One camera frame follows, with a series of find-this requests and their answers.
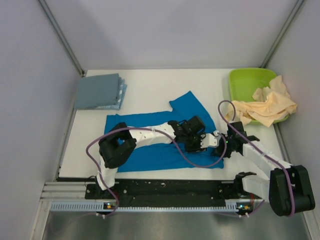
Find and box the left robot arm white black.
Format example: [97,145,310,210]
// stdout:
[96,116,209,199]

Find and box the green plastic bin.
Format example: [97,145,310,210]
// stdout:
[229,68,289,125]

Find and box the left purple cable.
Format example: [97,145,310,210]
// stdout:
[85,132,228,218]

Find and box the bright blue t shirt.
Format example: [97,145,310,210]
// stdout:
[104,91,216,173]

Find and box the purple cable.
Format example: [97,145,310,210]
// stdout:
[85,132,228,218]
[217,100,298,218]

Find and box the right aluminium corner post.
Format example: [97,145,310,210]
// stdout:
[259,0,307,69]

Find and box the light blue cable duct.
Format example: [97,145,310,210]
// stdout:
[50,201,239,213]

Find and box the folded grey-blue t shirt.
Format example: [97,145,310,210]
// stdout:
[74,73,121,110]

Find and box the aluminium frame rail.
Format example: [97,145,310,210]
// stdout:
[39,181,101,203]

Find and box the left aluminium corner post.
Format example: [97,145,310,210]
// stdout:
[37,0,85,77]

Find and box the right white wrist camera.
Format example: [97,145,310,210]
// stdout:
[200,130,220,149]

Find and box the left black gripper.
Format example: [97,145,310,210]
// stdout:
[183,131,207,154]

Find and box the aluminium corner post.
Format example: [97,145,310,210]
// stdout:
[37,0,85,77]
[259,0,307,69]

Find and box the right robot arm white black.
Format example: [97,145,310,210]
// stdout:
[208,121,316,216]

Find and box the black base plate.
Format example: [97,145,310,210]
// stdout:
[84,178,263,208]

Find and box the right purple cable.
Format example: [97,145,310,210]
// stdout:
[217,100,298,218]

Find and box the peach t shirt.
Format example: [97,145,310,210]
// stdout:
[224,75,298,127]

